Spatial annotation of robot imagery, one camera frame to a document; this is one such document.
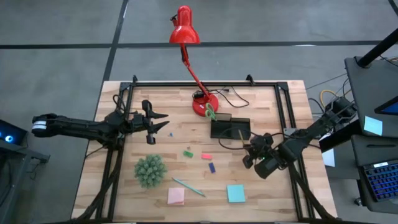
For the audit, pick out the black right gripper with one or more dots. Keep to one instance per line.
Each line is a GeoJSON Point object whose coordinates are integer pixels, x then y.
{"type": "Point", "coordinates": [265, 146]}

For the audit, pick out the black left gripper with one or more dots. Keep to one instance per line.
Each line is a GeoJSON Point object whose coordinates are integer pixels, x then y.
{"type": "Point", "coordinates": [147, 124]}

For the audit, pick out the green eraser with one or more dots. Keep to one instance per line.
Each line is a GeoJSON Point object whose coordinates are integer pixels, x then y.
{"type": "Point", "coordinates": [187, 154]}

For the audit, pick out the teal sticky note pad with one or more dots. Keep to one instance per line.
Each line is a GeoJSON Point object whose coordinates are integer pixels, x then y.
{"type": "Point", "coordinates": [236, 193]}

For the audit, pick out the purple eraser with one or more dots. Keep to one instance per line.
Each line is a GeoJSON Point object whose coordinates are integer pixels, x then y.
{"type": "Point", "coordinates": [212, 167]}

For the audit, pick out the pink eraser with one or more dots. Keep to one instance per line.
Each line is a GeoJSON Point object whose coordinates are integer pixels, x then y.
{"type": "Point", "coordinates": [206, 156]}

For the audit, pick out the teal pencil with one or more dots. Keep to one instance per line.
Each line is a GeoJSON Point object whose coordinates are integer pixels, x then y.
{"type": "Point", "coordinates": [188, 186]}

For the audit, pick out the pink sticky note pad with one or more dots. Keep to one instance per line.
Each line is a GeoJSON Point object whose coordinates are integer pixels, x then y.
{"type": "Point", "coordinates": [176, 196]}

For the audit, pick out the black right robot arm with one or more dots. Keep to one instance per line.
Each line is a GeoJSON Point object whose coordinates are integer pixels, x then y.
{"type": "Point", "coordinates": [304, 137]}

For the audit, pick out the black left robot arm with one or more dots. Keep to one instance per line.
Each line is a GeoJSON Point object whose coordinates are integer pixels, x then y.
{"type": "Point", "coordinates": [77, 126]}

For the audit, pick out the black mesh desk organizer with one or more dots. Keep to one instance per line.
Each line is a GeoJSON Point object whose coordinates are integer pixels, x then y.
{"type": "Point", "coordinates": [228, 129]}

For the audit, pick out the green artificial succulent plant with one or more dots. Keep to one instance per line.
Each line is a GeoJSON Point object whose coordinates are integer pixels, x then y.
{"type": "Point", "coordinates": [150, 171]}

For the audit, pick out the white paper sheet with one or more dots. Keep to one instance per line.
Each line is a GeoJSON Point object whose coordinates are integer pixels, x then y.
{"type": "Point", "coordinates": [329, 158]}

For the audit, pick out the red desk lamp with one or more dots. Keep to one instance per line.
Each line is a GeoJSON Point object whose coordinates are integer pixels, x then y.
{"type": "Point", "coordinates": [183, 31]}

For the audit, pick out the pale blue paper note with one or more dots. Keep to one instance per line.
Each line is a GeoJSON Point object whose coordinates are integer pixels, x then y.
{"type": "Point", "coordinates": [373, 125]}

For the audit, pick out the grey side desk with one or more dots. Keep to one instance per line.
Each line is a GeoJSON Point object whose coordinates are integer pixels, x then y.
{"type": "Point", "coordinates": [367, 87]}

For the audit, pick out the laptop with blue keys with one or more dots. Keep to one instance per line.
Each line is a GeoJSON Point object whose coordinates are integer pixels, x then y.
{"type": "Point", "coordinates": [382, 180]}

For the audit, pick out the dark tablet screen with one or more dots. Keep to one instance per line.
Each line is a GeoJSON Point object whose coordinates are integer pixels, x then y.
{"type": "Point", "coordinates": [390, 107]}

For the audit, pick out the dark grey equipment stand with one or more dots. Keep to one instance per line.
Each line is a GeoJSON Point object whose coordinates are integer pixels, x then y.
{"type": "Point", "coordinates": [18, 155]}

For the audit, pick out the black slanted pole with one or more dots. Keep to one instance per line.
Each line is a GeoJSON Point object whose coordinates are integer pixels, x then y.
{"type": "Point", "coordinates": [376, 49]}

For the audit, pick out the computer with blue light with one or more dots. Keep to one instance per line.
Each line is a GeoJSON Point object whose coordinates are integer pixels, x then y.
{"type": "Point", "coordinates": [9, 133]}

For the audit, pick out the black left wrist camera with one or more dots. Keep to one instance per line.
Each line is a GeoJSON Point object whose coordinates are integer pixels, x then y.
{"type": "Point", "coordinates": [138, 119]}

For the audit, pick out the black aluminium table frame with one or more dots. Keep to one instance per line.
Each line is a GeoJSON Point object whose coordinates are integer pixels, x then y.
{"type": "Point", "coordinates": [155, 84]}

